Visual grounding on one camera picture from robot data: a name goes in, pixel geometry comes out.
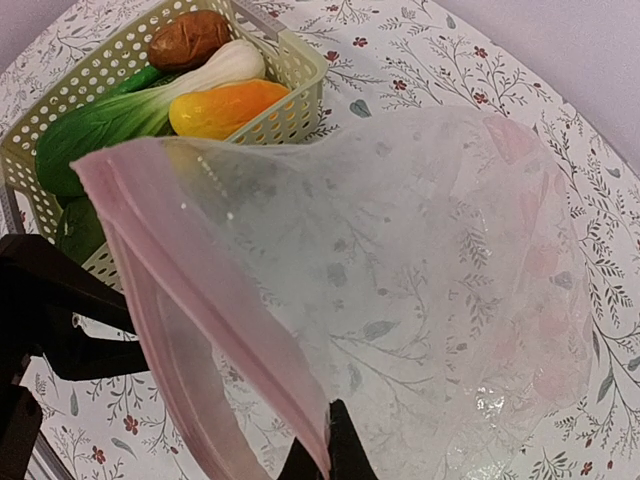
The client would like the green cucumber toy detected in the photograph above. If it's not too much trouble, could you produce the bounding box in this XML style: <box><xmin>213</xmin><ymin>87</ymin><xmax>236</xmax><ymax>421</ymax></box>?
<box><xmin>105</xmin><ymin>65</ymin><xmax>167</xmax><ymax>98</ymax></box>

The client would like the green pepper toy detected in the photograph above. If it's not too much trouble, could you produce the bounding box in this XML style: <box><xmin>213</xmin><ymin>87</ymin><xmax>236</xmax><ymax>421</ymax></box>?
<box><xmin>55</xmin><ymin>197</ymin><xmax>105</xmax><ymax>265</ymax></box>

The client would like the clear zip top bag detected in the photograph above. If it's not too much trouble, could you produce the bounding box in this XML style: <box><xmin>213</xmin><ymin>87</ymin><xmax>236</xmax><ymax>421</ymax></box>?
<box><xmin>73</xmin><ymin>107</ymin><xmax>591</xmax><ymax>479</ymax></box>

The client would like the brown potato toy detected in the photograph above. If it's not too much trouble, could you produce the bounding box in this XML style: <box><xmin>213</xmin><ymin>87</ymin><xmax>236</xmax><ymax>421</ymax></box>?
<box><xmin>148</xmin><ymin>10</ymin><xmax>231</xmax><ymax>72</ymax></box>

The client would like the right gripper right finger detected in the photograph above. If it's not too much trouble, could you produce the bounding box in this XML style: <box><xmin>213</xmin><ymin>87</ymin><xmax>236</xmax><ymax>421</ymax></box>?
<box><xmin>279</xmin><ymin>399</ymin><xmax>378</xmax><ymax>480</ymax></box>

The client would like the beige perforated plastic basket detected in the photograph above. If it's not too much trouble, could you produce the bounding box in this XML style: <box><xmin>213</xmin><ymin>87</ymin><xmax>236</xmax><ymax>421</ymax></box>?
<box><xmin>1</xmin><ymin>1</ymin><xmax>328</xmax><ymax>288</ymax></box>

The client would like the bok choy toy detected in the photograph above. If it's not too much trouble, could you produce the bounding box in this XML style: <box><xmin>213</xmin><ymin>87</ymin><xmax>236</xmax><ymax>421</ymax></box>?
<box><xmin>35</xmin><ymin>40</ymin><xmax>266</xmax><ymax>197</ymax></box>

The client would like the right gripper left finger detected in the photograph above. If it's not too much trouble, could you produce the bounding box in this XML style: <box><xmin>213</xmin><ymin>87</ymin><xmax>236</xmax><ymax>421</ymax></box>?
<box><xmin>1</xmin><ymin>234</ymin><xmax>148</xmax><ymax>479</ymax></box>

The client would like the floral tablecloth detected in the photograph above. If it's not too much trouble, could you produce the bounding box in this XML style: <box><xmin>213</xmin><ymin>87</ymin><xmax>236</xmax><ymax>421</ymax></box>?
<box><xmin>25</xmin><ymin>1</ymin><xmax>639</xmax><ymax>479</ymax></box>

